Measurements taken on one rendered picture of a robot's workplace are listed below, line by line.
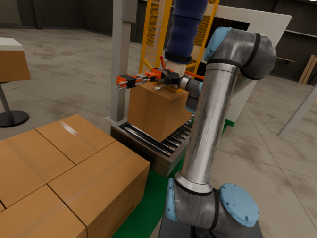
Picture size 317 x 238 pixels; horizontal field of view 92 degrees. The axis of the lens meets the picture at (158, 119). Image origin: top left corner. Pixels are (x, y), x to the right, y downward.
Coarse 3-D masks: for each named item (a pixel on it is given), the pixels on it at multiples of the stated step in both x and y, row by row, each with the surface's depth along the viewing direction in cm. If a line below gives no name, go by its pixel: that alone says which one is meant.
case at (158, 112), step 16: (144, 96) 123; (160, 96) 114; (176, 96) 117; (128, 112) 141; (144, 112) 129; (160, 112) 119; (176, 112) 129; (144, 128) 136; (160, 128) 125; (176, 128) 150
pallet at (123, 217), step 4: (140, 196) 146; (136, 200) 140; (140, 200) 151; (132, 204) 136; (136, 204) 146; (132, 208) 145; (128, 212) 141; (124, 216) 138; (120, 220) 135; (124, 220) 135; (116, 224) 122; (120, 224) 132; (112, 228) 118; (116, 228) 129; (108, 232) 115; (112, 232) 126; (108, 236) 123
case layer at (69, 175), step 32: (64, 128) 143; (96, 128) 151; (0, 160) 105; (32, 160) 109; (64, 160) 114; (96, 160) 120; (128, 160) 126; (0, 192) 88; (32, 192) 92; (64, 192) 95; (96, 192) 99; (128, 192) 114; (0, 224) 76; (32, 224) 79; (64, 224) 81; (96, 224) 91
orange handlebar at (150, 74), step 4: (148, 72) 107; (152, 72) 111; (184, 72) 134; (188, 72) 132; (156, 76) 109; (196, 76) 130; (200, 76) 128; (120, 80) 85; (136, 80) 92; (140, 80) 95; (120, 84) 85; (124, 84) 85
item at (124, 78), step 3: (123, 75) 89; (126, 75) 90; (129, 75) 91; (117, 78) 86; (120, 78) 85; (123, 78) 85; (126, 78) 86; (129, 78) 86; (132, 78) 88; (123, 81) 85; (117, 84) 88; (126, 84) 86
